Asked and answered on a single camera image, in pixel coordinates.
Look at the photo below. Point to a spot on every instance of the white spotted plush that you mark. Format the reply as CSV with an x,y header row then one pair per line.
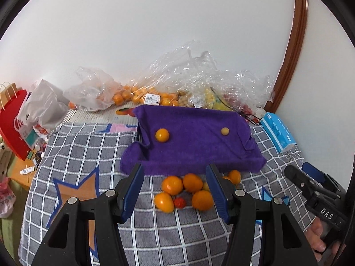
x,y
4,158

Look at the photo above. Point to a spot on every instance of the pale printed sheet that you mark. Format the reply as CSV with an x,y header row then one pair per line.
x,y
94,116

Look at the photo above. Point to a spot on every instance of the small pale yellow fruit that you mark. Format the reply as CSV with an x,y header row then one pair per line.
x,y
225,130

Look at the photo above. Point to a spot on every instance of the wooden side table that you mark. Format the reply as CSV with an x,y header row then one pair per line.
x,y
19,176

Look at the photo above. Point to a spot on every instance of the white tube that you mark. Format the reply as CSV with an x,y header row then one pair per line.
x,y
29,170

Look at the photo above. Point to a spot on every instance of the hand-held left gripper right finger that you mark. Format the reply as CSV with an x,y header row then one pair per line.
x,y
217,194

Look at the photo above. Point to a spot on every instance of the blue tissue box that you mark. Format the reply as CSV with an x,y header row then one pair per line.
x,y
277,133

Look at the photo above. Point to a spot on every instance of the person's right hand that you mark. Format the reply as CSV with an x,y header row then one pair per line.
x,y
316,238

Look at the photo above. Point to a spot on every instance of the white plastic bag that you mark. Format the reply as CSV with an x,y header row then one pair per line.
x,y
41,105

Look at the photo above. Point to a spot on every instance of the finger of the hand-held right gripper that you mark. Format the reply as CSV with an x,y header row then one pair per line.
x,y
314,170
299,181

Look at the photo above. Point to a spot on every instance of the clear bag of mandarins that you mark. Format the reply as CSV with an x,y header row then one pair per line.
x,y
133,92

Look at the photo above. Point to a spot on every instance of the grey chequered star blanket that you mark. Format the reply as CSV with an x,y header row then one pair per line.
x,y
83,158

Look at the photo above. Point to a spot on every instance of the red cherry tomato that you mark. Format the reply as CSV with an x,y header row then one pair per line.
x,y
180,202

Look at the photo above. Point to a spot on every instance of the pink plastic bag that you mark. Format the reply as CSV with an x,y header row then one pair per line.
x,y
5,199

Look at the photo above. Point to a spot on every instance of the purple towel covered tray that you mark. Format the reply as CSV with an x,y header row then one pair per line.
x,y
194,144

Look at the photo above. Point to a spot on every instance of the orange mandarin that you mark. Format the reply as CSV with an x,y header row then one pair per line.
x,y
172,185
202,200
192,182

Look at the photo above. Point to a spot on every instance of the brown wooden door frame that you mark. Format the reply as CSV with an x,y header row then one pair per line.
x,y
298,33

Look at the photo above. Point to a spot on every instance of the empty clear plastic bag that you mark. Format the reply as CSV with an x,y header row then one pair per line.
x,y
88,91

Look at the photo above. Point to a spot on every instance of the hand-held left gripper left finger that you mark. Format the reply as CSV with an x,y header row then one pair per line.
x,y
133,194

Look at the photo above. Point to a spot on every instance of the red paper bag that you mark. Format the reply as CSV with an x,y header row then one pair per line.
x,y
14,133

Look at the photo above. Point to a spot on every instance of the small orange kumquat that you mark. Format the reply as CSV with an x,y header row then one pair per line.
x,y
234,176
162,135
164,202

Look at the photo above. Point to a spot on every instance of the green cloth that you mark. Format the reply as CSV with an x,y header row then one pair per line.
x,y
11,235

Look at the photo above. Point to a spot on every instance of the clear bag of yellow fruit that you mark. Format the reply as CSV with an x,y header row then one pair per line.
x,y
210,98

